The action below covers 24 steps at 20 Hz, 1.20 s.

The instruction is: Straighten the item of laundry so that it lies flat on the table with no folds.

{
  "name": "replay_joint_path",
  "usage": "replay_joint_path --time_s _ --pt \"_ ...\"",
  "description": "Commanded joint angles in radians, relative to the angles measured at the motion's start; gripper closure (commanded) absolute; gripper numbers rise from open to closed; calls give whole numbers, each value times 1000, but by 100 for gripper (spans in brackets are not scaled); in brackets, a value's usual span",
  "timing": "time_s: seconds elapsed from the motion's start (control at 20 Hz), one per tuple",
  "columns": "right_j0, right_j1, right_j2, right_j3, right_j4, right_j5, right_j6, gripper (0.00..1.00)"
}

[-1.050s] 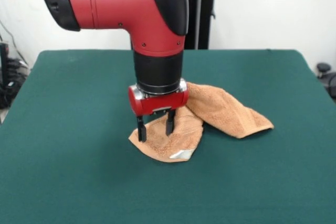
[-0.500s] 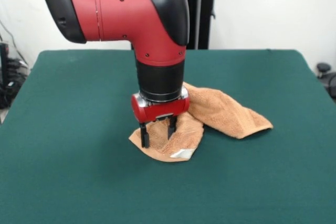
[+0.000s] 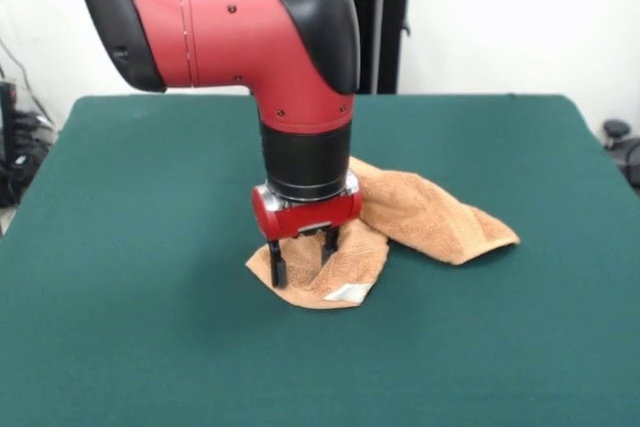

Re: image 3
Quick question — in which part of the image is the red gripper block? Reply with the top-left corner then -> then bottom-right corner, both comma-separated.
251,175 -> 364,289

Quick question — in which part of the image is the tan terry towel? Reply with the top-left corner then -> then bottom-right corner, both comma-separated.
244,155 -> 521,309

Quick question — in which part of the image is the dark green table cloth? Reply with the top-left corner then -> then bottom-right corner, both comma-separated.
0,93 -> 640,427

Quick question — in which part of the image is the tall black device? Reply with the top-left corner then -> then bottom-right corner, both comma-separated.
0,79 -> 21,168

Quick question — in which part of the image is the grey office chair base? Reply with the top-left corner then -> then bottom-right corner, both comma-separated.
602,119 -> 640,196

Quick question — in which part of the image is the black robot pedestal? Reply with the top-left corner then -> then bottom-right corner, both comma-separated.
221,0 -> 432,96

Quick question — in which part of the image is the black cable pile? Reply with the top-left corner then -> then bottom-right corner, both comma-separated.
0,111 -> 56,208

